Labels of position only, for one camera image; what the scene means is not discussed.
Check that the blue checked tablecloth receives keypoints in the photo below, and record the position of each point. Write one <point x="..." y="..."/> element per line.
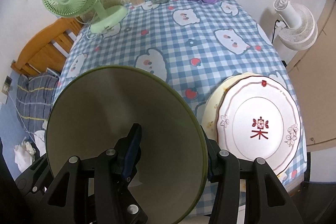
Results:
<point x="193" y="46"/>

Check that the white plate red trim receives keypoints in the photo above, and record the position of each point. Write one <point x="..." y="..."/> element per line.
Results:
<point x="258" y="117"/>

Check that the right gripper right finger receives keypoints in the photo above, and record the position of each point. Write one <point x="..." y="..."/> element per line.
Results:
<point x="223" y="169"/>

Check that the yellow floral cream plate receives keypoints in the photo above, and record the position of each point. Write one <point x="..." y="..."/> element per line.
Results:
<point x="210" y="114"/>

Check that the wooden chair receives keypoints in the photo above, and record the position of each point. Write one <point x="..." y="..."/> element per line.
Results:
<point x="39" y="53"/>

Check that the grey plaid bedding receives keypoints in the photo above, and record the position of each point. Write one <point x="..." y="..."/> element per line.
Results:
<point x="35" y="96"/>

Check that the white electric fan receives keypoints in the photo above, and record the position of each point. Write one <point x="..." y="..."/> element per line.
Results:
<point x="300" y="31"/>

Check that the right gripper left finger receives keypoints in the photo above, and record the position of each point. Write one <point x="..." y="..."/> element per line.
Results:
<point x="114" y="169"/>

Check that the floral ceramic bowl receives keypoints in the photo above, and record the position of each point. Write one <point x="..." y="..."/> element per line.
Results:
<point x="136" y="114"/>

